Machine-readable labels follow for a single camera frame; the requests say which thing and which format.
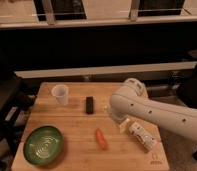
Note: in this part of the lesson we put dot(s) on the black rectangular block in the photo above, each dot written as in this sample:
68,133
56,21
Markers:
89,105

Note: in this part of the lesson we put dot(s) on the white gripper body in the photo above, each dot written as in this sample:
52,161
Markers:
115,115

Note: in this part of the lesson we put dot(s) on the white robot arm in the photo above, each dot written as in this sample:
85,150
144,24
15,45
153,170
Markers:
128,100

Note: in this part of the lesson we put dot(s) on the green ribbed plate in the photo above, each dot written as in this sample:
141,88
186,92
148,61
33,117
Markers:
43,145

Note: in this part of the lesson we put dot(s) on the clear plastic cup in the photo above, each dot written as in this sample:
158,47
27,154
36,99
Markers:
61,92

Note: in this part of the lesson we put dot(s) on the black chair at left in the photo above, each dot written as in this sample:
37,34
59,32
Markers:
13,100

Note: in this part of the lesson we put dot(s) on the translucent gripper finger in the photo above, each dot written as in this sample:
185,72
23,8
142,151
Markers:
124,125

